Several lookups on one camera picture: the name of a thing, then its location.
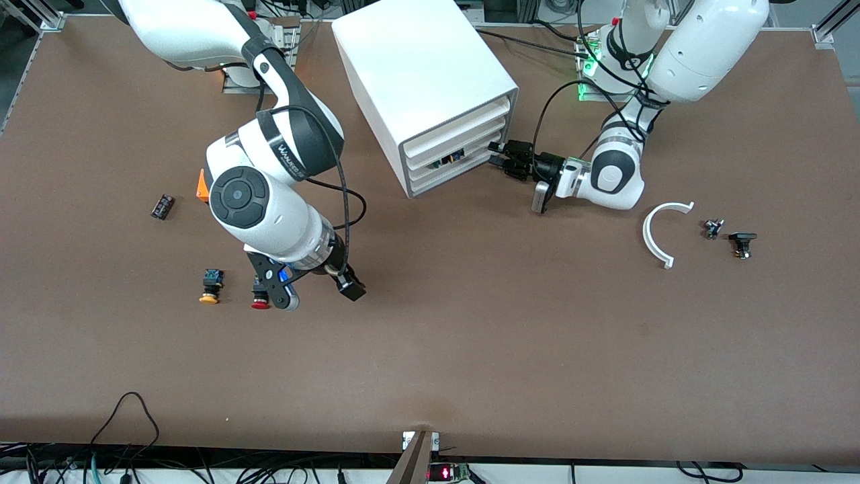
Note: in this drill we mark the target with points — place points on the small grey metal component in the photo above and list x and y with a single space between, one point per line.
713 228

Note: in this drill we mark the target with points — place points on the orange button enclosure box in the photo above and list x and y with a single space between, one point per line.
202 188

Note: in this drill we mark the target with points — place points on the black component with brass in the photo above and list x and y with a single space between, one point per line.
742 240

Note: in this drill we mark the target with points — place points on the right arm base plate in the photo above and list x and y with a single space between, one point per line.
238 86

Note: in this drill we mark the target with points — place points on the white curved plastic arc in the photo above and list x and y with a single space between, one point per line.
649 235

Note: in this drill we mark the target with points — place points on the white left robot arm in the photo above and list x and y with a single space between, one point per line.
705 47

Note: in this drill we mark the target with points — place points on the small black terminal block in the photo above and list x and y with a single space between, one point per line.
162 207

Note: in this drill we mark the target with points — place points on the red push button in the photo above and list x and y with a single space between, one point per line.
259 301

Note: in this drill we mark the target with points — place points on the device with red display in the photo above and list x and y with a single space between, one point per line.
447 472

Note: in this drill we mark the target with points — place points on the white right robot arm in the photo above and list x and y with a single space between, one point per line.
238 198

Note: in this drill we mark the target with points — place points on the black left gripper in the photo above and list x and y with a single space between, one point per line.
547 167

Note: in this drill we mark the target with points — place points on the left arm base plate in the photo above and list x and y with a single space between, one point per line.
591 94

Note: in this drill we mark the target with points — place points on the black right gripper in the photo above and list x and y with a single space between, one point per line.
339 267

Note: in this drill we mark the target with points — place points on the yellow push button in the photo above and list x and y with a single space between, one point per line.
211 288

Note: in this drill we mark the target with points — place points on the grey camera post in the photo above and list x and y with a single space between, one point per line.
411 464

